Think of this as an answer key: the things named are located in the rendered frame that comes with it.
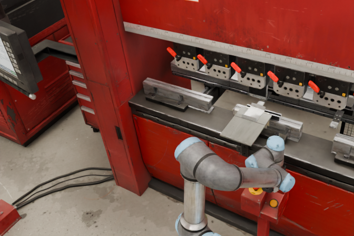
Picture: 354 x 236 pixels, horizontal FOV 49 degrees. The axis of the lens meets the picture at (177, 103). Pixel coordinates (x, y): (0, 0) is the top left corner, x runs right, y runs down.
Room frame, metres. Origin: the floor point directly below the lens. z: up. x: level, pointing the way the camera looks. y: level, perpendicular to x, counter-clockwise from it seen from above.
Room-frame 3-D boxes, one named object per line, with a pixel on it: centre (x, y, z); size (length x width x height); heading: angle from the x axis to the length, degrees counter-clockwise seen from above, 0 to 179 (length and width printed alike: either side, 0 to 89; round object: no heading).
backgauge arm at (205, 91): (2.26, -0.32, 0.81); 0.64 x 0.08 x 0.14; 142
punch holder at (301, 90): (1.57, -0.58, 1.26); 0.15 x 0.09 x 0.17; 52
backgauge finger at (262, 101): (1.80, -0.53, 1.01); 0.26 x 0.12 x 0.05; 142
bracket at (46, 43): (2.26, 0.75, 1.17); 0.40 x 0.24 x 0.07; 52
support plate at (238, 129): (1.57, -0.35, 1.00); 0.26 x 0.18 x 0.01; 142
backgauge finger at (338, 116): (1.56, -0.85, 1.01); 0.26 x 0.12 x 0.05; 142
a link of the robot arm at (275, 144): (1.23, -0.41, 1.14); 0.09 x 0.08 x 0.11; 119
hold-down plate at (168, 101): (2.01, 0.07, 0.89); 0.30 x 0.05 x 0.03; 52
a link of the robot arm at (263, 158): (1.16, -0.33, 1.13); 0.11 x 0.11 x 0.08; 29
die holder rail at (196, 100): (2.02, -0.01, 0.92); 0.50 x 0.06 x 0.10; 52
